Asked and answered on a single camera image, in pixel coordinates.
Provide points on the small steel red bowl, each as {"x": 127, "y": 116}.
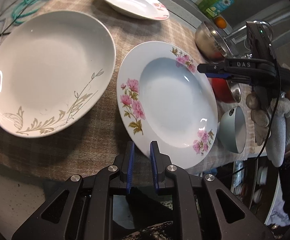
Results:
{"x": 226, "y": 91}

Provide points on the green dish soap bottle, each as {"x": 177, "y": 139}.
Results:
{"x": 212, "y": 8}

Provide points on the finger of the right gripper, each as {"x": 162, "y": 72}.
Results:
{"x": 214, "y": 75}
{"x": 211, "y": 68}

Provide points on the large steel bowl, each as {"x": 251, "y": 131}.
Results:
{"x": 210, "y": 43}

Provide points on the right gloved hand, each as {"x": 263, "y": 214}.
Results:
{"x": 272, "y": 127}

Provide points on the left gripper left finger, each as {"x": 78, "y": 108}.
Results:
{"x": 81, "y": 208}

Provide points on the large pink floral plate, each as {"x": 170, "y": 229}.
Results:
{"x": 163, "y": 98}

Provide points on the chrome kitchen faucet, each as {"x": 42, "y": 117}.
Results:
{"x": 240, "y": 34}

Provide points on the checkered beige table cloth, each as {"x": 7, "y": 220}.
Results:
{"x": 93, "y": 141}

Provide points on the small pink floral plate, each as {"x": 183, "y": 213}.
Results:
{"x": 140, "y": 9}

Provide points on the orange fruit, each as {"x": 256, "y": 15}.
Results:
{"x": 220, "y": 22}

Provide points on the white plate gold leaf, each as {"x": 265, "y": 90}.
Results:
{"x": 53, "y": 70}

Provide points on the white pale blue bowl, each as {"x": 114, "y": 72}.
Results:
{"x": 232, "y": 130}

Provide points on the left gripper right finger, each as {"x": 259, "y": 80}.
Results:
{"x": 203, "y": 208}

